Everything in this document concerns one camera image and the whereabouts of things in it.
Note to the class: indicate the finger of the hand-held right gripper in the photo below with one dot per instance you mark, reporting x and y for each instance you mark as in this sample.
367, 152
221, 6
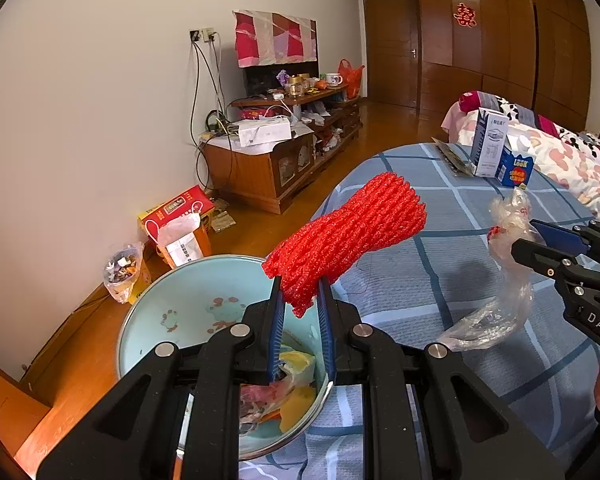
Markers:
560, 237
540, 255

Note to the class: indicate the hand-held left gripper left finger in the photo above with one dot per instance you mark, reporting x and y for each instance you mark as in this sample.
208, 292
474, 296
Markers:
275, 335

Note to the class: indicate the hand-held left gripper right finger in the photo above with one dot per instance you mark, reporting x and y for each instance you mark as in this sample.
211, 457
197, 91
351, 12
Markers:
327, 335

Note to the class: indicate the clear plastic bag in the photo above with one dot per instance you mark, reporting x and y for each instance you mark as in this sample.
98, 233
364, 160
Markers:
510, 285

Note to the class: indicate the light blue cartoon bucket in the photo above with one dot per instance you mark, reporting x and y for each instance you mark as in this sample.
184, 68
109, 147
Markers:
180, 290

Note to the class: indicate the red foam net sleeve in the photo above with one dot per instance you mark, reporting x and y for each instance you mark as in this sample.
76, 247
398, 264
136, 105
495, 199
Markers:
360, 225

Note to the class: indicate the yellow green plastic bag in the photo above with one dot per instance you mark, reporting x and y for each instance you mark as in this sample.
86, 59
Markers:
297, 362

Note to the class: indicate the small blue carton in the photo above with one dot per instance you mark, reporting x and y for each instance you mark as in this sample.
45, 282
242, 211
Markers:
517, 172

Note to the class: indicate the blue checked tablecloth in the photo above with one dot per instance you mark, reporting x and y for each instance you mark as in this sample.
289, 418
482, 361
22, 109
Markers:
430, 280

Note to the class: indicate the tall white milk carton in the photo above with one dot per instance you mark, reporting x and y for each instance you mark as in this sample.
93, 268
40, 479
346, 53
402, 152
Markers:
490, 145

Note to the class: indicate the brown packets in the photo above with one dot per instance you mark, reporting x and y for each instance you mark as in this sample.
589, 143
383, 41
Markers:
225, 220

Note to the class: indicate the white paper bag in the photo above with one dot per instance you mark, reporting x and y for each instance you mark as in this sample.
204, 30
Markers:
185, 245

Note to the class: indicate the cow print blanket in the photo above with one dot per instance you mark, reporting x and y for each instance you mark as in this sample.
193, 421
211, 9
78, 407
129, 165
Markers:
525, 115

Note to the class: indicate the dark flat foil packet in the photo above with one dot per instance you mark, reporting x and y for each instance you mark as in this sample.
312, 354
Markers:
452, 157

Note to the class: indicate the wooden television cabinet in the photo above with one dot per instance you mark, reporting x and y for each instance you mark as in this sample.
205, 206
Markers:
245, 180

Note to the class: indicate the red gift box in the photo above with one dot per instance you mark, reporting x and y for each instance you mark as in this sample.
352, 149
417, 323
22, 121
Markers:
180, 205

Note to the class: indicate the clear bag of wrappers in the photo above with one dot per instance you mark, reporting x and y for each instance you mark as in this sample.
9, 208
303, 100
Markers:
125, 272

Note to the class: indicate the wooden wardrobe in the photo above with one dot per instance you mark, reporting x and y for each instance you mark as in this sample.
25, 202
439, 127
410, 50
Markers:
505, 50

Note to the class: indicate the white flat box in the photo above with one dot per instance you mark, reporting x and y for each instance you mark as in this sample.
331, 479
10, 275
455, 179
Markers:
265, 132

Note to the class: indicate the red packet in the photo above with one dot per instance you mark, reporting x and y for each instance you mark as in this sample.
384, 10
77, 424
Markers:
257, 114

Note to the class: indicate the gold lidded jar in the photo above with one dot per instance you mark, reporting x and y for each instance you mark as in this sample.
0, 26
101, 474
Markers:
306, 82
295, 87

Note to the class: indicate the black television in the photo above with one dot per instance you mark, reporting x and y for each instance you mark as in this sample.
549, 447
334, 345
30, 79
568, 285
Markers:
257, 82

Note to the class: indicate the white printed mug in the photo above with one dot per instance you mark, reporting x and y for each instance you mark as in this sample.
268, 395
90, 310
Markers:
333, 79

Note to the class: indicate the orange plastic bag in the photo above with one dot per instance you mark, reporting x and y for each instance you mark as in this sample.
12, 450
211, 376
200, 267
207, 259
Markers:
352, 80

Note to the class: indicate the wooden door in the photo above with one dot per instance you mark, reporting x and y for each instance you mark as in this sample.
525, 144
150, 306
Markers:
390, 45

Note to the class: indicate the purple artificial flowers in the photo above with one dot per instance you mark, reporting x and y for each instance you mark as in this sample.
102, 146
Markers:
282, 77

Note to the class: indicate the red white patchwork cloth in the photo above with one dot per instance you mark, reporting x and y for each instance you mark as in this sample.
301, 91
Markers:
270, 37

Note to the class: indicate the red paper wall decal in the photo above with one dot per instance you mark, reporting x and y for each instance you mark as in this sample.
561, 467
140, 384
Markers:
465, 15

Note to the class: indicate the wall socket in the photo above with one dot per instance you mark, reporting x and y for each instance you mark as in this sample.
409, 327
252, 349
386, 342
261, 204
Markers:
205, 35

